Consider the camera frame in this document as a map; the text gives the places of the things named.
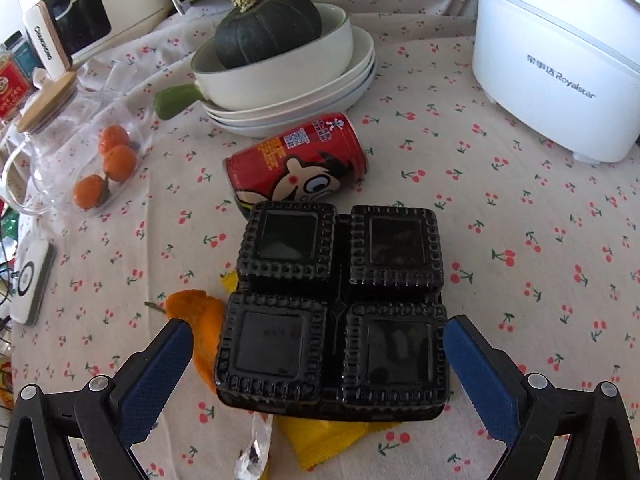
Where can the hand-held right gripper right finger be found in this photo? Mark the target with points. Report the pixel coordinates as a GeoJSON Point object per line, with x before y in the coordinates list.
{"type": "Point", "coordinates": [480, 375]}

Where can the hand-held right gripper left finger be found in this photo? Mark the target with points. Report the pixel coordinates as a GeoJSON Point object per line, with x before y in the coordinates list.
{"type": "Point", "coordinates": [155, 385]}

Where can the black plastic compartment tray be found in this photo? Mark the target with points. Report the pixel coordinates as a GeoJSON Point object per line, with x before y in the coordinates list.
{"type": "Point", "coordinates": [270, 350]}

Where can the orange peel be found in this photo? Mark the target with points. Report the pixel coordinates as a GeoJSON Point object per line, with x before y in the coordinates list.
{"type": "Point", "coordinates": [210, 320]}

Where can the clear plastic wrapper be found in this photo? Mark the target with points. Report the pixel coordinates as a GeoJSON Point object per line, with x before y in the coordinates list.
{"type": "Point", "coordinates": [255, 445]}

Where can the yellow snack wrapper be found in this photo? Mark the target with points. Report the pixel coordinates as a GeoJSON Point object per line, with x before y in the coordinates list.
{"type": "Point", "coordinates": [320, 440]}

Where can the cherry print tablecloth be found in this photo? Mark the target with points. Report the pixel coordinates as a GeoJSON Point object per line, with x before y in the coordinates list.
{"type": "Point", "coordinates": [500, 200]}

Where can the small orange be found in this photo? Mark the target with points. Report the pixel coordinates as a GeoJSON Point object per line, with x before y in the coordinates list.
{"type": "Point", "coordinates": [90, 192]}
{"type": "Point", "coordinates": [120, 162]}
{"type": "Point", "coordinates": [114, 139]}

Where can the glass jar with wooden lid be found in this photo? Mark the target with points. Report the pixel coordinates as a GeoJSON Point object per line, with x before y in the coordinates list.
{"type": "Point", "coordinates": [60, 150]}

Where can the red cartoon drink can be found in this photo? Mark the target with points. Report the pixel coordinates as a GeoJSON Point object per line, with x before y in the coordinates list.
{"type": "Point", "coordinates": [280, 160]}

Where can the white plate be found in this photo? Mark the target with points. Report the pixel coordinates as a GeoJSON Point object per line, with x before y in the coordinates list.
{"type": "Point", "coordinates": [350, 97]}
{"type": "Point", "coordinates": [362, 55]}
{"type": "Point", "coordinates": [320, 125]}

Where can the red printed tin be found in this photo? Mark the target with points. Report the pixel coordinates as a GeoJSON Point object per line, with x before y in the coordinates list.
{"type": "Point", "coordinates": [10, 87]}

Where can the white electric cooker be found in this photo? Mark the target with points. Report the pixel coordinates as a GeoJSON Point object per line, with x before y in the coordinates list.
{"type": "Point", "coordinates": [525, 25]}

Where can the dark green pumpkin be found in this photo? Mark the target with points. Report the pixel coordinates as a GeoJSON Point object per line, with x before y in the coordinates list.
{"type": "Point", "coordinates": [270, 30]}

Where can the white appliance box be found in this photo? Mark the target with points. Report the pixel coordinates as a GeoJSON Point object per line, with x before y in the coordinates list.
{"type": "Point", "coordinates": [135, 0]}

